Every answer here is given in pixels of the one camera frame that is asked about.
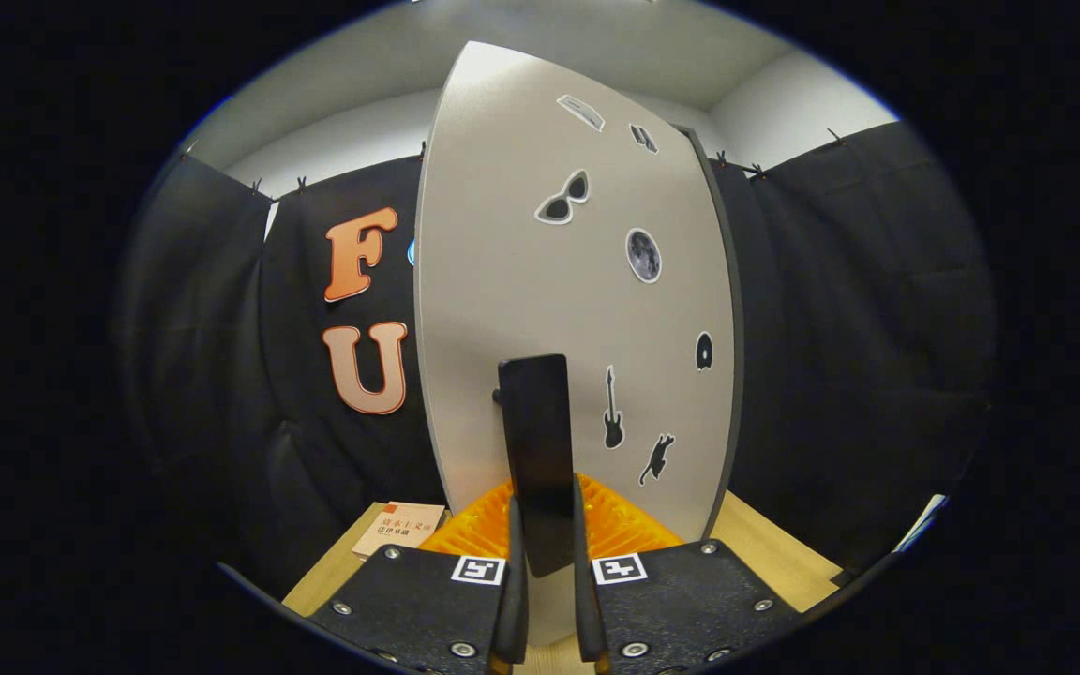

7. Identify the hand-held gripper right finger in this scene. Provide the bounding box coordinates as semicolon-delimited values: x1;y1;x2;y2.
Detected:
570;473;803;675

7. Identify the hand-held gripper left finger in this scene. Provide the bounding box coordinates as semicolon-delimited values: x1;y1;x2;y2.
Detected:
306;478;530;675

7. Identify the black door handle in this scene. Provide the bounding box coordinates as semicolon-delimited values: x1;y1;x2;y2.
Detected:
495;354;578;578

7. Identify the beige shoe cabinet door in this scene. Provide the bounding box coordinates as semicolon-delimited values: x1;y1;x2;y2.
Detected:
413;40;738;648

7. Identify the white book with orange corner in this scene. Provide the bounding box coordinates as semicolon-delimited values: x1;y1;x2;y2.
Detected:
352;502;448;561

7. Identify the black backdrop cloth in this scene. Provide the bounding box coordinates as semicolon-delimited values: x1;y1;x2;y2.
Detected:
113;120;996;601

